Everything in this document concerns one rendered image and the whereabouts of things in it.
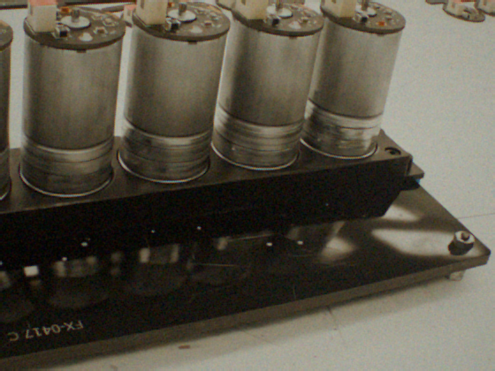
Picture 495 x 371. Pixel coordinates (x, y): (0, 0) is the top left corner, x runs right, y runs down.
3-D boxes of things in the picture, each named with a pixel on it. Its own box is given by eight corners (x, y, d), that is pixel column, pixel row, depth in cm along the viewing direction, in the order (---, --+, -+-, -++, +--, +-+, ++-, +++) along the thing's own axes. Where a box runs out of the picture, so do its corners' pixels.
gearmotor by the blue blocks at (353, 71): (384, 178, 26) (422, 25, 23) (317, 189, 25) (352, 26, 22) (342, 139, 28) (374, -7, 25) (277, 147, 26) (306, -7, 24)
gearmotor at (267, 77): (307, 190, 25) (341, 26, 22) (230, 202, 23) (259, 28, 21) (267, 147, 26) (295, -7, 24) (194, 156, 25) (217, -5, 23)
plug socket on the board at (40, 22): (65, 31, 19) (67, 4, 19) (30, 34, 19) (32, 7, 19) (57, 18, 20) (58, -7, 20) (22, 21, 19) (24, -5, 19)
